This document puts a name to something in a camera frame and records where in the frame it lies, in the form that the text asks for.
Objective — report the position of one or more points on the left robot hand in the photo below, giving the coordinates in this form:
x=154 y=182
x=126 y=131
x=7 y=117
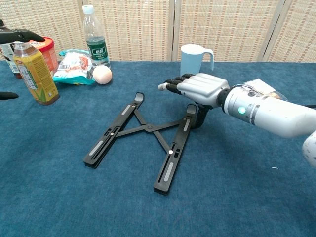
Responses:
x=22 y=35

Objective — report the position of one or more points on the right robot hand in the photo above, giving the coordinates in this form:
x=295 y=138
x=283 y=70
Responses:
x=205 y=86

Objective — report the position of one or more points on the black folding laptop stand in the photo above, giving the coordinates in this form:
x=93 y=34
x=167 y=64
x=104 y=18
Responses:
x=149 y=128

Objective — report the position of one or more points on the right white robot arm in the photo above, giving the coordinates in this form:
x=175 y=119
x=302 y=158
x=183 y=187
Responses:
x=271 y=116

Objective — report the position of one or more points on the dark brown drink bottle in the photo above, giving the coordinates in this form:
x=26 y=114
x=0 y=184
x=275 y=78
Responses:
x=10 y=61

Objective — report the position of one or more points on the red lidded plastic tub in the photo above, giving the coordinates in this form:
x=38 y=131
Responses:
x=49 y=56

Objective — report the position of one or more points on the yellow tea bottle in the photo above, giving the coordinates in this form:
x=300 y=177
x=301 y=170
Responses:
x=37 y=76

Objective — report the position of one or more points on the clear bag of biscuits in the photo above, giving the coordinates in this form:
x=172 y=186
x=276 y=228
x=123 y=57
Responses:
x=264 y=85

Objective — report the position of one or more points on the white teal snack bag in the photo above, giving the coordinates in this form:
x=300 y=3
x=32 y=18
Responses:
x=74 y=69

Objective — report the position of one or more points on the clear green-label water bottle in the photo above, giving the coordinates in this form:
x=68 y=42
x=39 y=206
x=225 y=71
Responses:
x=96 y=49

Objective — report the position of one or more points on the woven folding screen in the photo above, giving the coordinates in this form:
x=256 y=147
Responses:
x=138 y=29

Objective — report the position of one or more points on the pale pink ball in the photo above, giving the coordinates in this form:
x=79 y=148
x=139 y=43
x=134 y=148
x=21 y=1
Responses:
x=102 y=74

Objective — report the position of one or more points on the blue table cloth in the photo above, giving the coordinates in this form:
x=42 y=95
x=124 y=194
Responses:
x=74 y=197

